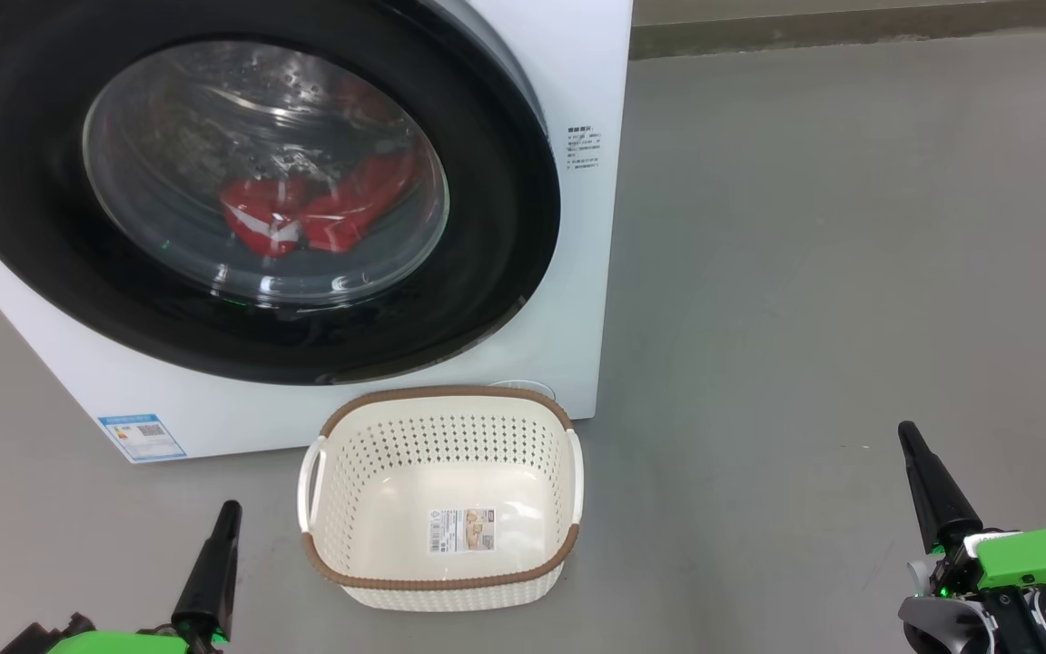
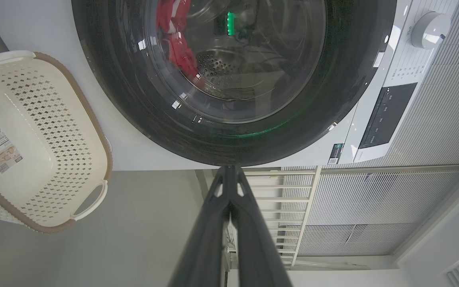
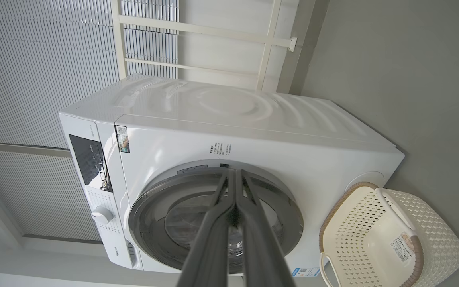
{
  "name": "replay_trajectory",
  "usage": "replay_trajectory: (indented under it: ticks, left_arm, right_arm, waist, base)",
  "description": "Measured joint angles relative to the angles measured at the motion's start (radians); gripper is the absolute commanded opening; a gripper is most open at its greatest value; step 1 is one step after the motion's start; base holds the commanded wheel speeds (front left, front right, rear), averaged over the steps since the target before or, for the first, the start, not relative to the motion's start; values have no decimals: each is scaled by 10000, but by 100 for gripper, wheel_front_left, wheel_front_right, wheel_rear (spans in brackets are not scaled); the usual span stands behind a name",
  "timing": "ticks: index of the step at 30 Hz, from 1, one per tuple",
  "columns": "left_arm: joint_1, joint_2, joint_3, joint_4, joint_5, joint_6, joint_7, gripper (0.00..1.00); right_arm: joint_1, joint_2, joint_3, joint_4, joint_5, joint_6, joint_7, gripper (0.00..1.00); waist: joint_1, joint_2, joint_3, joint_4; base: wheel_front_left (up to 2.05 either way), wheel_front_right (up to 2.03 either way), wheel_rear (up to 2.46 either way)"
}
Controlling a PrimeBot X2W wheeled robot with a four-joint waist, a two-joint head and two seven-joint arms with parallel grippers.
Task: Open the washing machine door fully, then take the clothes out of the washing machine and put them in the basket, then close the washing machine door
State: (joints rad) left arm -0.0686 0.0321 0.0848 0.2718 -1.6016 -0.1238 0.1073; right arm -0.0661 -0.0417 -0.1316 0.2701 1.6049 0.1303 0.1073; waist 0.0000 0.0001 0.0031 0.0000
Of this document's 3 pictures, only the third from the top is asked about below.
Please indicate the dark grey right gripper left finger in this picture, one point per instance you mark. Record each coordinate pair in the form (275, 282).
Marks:
(213, 239)

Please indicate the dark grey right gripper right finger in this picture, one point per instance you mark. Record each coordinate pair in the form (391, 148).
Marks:
(259, 247)

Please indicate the washing machine door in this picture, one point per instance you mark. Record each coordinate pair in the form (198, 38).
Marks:
(157, 215)

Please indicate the cream perforated laundry basket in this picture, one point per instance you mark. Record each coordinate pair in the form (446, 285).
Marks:
(365, 239)

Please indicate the white front-load washing machine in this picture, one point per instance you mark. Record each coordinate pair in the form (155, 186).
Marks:
(197, 131)

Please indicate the white printed barcode label sticker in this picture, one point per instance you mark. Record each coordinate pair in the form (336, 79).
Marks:
(404, 248)

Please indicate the blue energy label sticker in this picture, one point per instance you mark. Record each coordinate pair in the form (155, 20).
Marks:
(305, 272)

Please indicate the black QR code sticker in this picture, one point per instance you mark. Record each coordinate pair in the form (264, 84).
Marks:
(122, 138)

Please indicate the white metal railing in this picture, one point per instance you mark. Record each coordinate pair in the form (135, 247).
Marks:
(197, 30)

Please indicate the white ribbed window blind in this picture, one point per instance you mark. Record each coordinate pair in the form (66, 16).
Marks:
(42, 67)

